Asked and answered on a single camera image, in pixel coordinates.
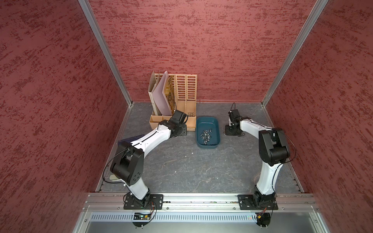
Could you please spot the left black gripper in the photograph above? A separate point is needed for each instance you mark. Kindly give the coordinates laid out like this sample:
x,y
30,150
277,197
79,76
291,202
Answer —
x,y
184,131

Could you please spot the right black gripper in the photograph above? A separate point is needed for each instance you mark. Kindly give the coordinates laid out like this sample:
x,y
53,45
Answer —
x,y
228,133

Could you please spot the teal plastic storage tray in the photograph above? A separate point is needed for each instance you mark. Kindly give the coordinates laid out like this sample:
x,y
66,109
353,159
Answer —
x,y
206,123

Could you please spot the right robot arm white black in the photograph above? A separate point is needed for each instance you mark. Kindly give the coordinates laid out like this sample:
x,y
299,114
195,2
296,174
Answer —
x,y
273,151

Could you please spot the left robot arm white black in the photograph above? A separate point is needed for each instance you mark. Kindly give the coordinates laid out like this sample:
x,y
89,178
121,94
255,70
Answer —
x,y
127,165

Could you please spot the pile of silver wing nuts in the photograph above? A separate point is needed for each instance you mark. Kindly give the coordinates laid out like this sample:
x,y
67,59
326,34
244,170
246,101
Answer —
x,y
206,136

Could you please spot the patterned gold black booklet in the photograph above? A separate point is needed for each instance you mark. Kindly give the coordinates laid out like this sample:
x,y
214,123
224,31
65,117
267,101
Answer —
x,y
170,93

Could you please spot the pink paper folder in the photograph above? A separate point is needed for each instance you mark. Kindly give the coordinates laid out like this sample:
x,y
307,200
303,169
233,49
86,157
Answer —
x,y
159,95

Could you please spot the beige plastic file organizer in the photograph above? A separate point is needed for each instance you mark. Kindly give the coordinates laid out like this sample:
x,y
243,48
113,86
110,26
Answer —
x,y
185,86

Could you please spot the brown cardboard folder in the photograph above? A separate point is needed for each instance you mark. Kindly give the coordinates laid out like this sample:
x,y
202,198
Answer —
x,y
154,80

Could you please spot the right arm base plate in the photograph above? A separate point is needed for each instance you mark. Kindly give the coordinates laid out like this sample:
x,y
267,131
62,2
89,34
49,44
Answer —
x,y
257,202

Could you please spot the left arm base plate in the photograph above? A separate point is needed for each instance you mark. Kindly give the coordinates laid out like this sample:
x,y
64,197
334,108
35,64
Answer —
x,y
150,202

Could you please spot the aluminium front rail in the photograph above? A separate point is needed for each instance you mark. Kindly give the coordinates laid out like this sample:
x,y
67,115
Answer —
x,y
203,202

